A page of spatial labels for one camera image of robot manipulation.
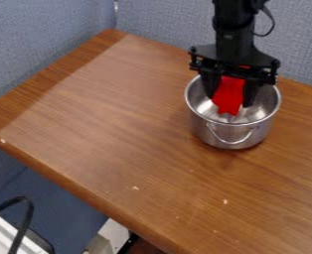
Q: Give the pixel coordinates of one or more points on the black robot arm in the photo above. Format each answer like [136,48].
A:
[242,15]

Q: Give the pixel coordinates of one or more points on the red star-shaped block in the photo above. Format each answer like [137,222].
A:
[228,95]

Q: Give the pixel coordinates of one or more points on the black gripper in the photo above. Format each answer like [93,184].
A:
[232,56]

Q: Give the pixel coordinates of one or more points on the metal pot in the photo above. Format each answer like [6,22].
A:
[224,131]

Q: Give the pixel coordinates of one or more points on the white box under table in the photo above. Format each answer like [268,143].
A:
[108,240]

